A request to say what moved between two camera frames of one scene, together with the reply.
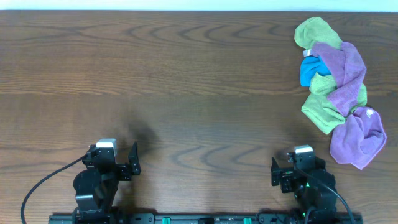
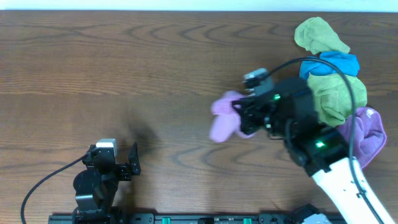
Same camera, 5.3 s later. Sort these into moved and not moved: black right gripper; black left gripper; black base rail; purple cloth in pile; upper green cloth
Moved: black right gripper
Not moved: black base rail; purple cloth in pile; upper green cloth; black left gripper
